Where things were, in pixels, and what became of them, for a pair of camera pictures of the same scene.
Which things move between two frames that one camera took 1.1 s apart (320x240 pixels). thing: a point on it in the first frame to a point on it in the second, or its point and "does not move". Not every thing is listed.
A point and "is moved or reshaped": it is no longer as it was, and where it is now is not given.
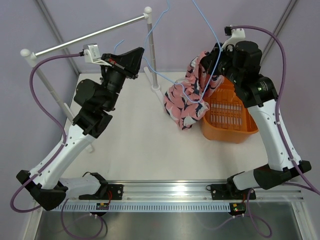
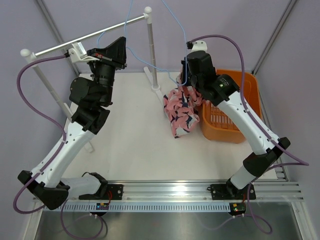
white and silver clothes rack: [31, 57] does not move
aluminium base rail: [191, 191] does not move
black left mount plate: [107, 192] does not move
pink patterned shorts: [187, 99] is moved or reshaped
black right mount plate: [229, 191] does not move
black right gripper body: [225, 65] to [193, 79]
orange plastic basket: [229, 119] does not move
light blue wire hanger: [161, 74] to [137, 55]
